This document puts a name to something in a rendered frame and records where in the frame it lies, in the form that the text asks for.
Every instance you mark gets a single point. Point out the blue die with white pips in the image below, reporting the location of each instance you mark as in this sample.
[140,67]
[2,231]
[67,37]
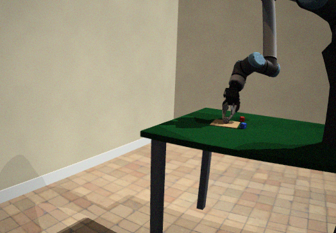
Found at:
[243,125]

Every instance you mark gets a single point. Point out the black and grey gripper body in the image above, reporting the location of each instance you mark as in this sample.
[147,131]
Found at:
[232,92]

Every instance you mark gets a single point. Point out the peach flat mat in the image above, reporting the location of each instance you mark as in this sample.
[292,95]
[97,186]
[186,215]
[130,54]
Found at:
[230,124]

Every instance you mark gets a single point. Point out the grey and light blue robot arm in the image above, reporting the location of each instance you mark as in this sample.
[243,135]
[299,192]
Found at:
[267,64]

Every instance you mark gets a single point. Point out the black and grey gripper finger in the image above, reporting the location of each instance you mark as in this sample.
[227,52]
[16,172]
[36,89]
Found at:
[225,107]
[234,109]

